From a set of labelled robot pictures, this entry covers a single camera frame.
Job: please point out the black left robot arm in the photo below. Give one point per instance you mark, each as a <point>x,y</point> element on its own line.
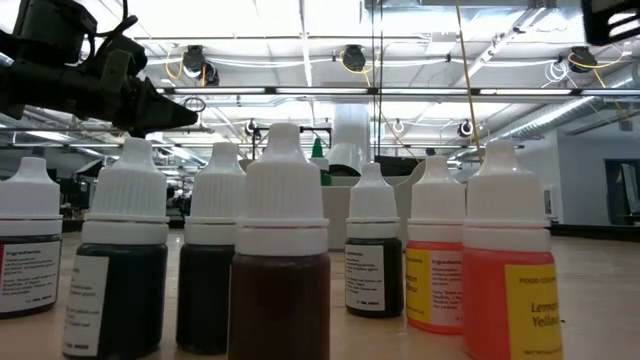
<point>50,90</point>

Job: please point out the large green-tipped coloring bottle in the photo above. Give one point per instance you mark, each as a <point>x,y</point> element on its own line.
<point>318,150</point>

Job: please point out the grey plastic bin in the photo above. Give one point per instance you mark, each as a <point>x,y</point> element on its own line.
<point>337,215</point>

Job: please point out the orange dye bottle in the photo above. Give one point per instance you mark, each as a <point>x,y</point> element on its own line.
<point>435,200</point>

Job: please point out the small lemon yellow coloring bottle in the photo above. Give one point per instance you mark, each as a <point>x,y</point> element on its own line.
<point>505,200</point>

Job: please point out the black aluminium frame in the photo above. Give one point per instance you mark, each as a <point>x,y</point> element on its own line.
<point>600,231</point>

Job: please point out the small dark red coloring bottle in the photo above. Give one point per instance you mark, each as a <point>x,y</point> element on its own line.
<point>280,200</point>

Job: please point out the white wall device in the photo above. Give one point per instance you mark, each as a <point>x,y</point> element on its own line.
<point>549,202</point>

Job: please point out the silver ventilation duct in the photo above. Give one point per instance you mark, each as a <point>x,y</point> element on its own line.
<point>550,119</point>

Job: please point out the dark framed doorway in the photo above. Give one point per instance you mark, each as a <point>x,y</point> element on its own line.
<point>612,190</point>

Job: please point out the small dark green coloring bottle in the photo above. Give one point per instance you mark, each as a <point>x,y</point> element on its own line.
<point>130,200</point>
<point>372,210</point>

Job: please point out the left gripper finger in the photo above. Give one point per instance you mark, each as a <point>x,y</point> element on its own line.
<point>160,112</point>

